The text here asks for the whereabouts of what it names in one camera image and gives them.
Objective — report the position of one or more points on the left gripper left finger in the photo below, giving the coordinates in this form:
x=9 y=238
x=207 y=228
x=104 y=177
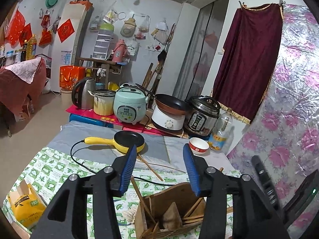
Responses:
x=66 y=214

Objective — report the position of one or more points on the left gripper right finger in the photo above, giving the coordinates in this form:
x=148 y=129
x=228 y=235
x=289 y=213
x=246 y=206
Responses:
x=253 y=215

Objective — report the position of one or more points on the single wooden chopstick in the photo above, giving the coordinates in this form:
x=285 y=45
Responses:
x=150 y=168

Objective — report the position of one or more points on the yellow tissue pack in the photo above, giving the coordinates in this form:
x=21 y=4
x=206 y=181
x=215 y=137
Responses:
x=27 y=206

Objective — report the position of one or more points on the wooden utensil holder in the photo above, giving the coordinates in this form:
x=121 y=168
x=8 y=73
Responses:
x=171 y=212

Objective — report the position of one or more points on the red and white bowl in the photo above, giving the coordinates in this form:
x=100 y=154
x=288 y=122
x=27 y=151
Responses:
x=198 y=146

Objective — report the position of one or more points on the yellow electric frying pan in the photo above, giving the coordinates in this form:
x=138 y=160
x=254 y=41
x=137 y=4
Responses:
x=122 y=141

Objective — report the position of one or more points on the clear plastic bottle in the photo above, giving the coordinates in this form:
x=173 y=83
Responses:
x=221 y=130

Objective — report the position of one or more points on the black electric pressure cooker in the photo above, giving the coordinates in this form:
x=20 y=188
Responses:
x=203 y=112

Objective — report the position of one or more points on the white pot with lid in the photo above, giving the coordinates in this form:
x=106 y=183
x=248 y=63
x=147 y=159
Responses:
x=103 y=102

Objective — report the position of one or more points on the steel electric kettle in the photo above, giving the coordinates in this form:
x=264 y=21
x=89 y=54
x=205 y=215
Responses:
x=81 y=96

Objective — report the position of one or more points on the mint green rice cooker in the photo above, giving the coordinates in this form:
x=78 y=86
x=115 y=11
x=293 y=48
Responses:
x=130 y=104

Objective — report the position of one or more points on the white cooker with brown pan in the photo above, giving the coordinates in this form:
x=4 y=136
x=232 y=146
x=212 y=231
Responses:
x=169 y=113

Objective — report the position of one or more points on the red gift bag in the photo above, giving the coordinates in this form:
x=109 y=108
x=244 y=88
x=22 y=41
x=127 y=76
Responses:
x=70 y=75

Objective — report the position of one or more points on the red cloth covered furniture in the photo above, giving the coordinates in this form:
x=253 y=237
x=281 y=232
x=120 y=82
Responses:
x=20 y=81

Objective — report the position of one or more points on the pink thermos jug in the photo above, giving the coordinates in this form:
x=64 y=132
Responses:
x=119 y=51

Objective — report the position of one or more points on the cooking oil bottle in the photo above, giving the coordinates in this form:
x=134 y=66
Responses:
x=31 y=48

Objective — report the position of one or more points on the white refrigerator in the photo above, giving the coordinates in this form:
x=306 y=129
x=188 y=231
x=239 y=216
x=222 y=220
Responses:
x=74 y=17

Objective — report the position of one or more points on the plastic drawer tower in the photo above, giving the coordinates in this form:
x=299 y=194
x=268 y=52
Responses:
x=103 y=41

